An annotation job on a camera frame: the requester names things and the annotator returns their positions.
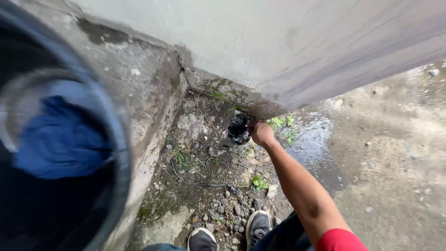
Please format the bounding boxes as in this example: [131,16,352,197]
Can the person's left black shoe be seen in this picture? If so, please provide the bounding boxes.
[187,228,219,251]

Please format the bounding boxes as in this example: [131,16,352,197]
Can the pile of small grey stones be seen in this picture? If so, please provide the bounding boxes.
[190,195,283,251]

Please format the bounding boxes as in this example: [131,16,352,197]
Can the green weed cluster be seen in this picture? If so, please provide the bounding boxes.
[266,116,297,145]

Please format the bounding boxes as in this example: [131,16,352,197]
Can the person's red sleeve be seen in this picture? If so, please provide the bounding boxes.
[315,228,369,251]

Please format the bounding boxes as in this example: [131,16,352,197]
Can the blue cloth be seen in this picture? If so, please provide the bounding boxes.
[12,95,114,180]

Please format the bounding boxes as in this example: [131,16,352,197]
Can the large dark blue bin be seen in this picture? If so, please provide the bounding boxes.
[0,0,133,251]

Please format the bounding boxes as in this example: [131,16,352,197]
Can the thin dry twig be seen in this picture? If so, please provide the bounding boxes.
[170,159,243,195]

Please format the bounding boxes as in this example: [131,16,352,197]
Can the person's black shoe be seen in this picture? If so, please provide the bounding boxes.
[245,210,271,250]
[187,228,219,251]

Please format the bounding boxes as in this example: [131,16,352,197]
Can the person's right hand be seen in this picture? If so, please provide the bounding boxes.
[247,119,276,148]

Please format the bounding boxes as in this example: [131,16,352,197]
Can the person's dark blue trousers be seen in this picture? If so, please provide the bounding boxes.
[141,211,314,251]

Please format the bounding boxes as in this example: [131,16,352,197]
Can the black plastic bag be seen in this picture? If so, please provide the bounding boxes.
[227,113,253,145]

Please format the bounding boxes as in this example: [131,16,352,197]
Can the small green weed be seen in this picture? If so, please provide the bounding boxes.
[252,174,269,191]

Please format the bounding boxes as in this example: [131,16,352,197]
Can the person's right black shoe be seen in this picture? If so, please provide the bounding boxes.
[245,210,271,250]

